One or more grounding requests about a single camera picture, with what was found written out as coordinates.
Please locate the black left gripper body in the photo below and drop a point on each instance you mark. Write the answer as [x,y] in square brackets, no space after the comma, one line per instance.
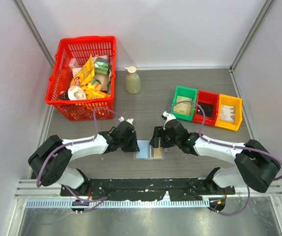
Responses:
[127,144]

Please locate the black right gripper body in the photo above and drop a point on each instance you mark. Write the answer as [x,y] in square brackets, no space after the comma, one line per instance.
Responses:
[167,141]

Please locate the grey card holder wallet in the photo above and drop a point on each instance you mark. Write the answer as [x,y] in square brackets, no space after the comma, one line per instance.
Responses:
[151,158]

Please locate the gold credit card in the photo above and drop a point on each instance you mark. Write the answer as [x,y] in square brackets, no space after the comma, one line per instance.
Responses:
[156,153]

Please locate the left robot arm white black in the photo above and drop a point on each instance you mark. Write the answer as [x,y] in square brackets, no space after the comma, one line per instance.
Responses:
[50,161]

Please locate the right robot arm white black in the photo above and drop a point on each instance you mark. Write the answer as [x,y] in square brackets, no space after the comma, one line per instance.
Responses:
[253,166]

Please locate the cards in green bin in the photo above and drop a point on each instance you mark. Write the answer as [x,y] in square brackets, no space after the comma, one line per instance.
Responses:
[183,107]

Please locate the cards in yellow bin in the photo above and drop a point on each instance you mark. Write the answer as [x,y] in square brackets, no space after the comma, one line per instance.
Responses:
[227,113]

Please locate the green plastic bin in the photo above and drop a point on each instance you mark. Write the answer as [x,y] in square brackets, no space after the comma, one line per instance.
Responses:
[186,92]

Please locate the black item in red bin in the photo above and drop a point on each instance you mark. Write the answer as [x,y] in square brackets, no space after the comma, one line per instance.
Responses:
[208,109]

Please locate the red plastic bin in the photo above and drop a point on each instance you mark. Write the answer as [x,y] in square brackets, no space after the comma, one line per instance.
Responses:
[209,102]

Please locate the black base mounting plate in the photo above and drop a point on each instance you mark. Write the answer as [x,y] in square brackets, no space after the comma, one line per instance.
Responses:
[153,189]

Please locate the green soap dispenser bottle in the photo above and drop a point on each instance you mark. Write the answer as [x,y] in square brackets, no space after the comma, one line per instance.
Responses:
[133,82]

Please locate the yellow plastic bin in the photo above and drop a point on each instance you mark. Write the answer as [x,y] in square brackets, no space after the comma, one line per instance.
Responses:
[236,102]

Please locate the white paper roll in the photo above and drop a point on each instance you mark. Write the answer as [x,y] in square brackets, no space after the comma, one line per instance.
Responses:
[76,93]

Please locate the red plastic shopping basket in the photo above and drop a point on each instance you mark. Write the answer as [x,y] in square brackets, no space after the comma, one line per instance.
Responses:
[80,48]

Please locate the yellow snack bag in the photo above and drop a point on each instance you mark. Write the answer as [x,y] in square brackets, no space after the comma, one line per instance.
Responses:
[95,85]

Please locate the green snack packet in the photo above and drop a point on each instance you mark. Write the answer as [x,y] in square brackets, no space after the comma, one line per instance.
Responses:
[102,64]

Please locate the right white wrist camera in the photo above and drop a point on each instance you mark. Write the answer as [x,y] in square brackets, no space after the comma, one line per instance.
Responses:
[167,117]

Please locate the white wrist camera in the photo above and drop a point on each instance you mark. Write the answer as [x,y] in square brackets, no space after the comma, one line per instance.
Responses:
[167,117]
[130,120]

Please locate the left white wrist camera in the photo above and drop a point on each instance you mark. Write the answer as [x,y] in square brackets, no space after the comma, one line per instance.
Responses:
[130,120]

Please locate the aluminium frame rail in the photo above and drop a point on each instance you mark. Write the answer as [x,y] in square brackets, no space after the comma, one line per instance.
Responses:
[27,189]

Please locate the white slotted cable duct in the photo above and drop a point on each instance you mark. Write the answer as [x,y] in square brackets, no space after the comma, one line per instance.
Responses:
[71,203]

